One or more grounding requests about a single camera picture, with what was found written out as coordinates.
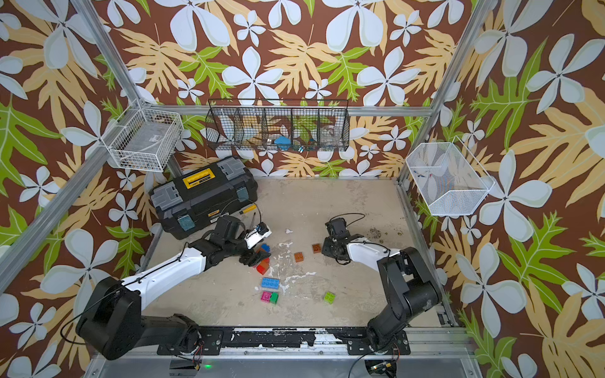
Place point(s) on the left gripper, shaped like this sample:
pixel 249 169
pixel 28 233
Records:
pixel 254 257

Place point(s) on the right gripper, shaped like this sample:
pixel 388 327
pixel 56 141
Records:
pixel 324 249

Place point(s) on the red long lego brick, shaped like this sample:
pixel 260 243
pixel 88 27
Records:
pixel 263 267

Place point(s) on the lime green lego brick front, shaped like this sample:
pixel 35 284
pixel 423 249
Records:
pixel 329 297

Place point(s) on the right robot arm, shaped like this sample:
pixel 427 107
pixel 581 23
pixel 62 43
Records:
pixel 410 287

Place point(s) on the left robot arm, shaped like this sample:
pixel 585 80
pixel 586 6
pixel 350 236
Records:
pixel 113 321

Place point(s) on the light blue long lego brick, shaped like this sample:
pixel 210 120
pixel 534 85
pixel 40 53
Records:
pixel 270 283

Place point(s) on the magenta lego brick front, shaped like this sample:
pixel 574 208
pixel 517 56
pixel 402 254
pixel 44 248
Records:
pixel 266 296

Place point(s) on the dark green lego brick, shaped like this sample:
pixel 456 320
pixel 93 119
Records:
pixel 274 297

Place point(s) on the black deli toolbox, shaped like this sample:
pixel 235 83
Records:
pixel 192 202

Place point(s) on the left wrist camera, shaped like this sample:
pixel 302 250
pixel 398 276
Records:
pixel 257 235

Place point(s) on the small yellow handled screwdriver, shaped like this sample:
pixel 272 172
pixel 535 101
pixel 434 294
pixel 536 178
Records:
pixel 249 209

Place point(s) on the black wire basket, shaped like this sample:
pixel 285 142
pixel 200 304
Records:
pixel 283 125

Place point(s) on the white wire basket right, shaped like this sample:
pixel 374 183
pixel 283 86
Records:
pixel 449 177

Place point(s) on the white wire basket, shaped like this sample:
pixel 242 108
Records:
pixel 144 138
pixel 449 177

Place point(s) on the white wire basket left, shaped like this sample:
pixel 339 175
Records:
pixel 144 138

